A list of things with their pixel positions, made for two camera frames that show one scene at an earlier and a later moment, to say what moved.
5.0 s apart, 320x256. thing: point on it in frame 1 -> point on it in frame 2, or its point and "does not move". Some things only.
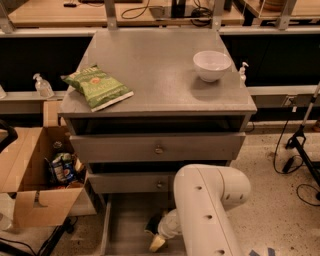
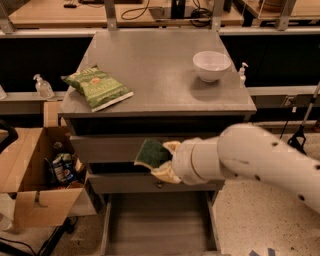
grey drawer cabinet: [191, 106] does not move
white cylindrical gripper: [165, 227] -> [182, 160]
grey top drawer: [151, 147] does not move
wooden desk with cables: [130, 13] does not move
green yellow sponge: [152, 224] -> [152, 154]
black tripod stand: [301, 138] does not move
